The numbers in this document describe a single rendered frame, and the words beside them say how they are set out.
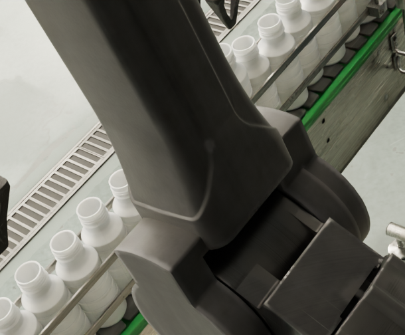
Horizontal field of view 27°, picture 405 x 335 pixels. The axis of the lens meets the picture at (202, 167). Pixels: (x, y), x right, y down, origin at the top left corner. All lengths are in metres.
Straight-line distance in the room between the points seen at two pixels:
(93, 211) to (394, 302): 0.80
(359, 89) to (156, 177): 1.12
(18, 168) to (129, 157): 2.76
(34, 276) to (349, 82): 0.63
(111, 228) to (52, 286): 0.11
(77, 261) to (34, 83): 2.42
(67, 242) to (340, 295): 0.76
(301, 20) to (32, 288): 0.59
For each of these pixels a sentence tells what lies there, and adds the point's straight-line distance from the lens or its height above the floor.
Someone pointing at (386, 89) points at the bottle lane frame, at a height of 0.87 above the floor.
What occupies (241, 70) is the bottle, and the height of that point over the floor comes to 1.16.
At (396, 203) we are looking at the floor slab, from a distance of 2.51.
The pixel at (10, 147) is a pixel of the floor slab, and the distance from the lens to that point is 3.23.
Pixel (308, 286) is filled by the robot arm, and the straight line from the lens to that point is 0.38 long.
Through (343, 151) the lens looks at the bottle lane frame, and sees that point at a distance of 1.48.
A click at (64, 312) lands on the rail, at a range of 1.09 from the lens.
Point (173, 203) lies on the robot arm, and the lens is 0.36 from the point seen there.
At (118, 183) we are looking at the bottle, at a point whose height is 1.15.
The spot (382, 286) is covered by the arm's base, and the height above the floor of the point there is 1.60.
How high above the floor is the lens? 1.91
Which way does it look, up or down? 43 degrees down
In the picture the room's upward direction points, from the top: 22 degrees counter-clockwise
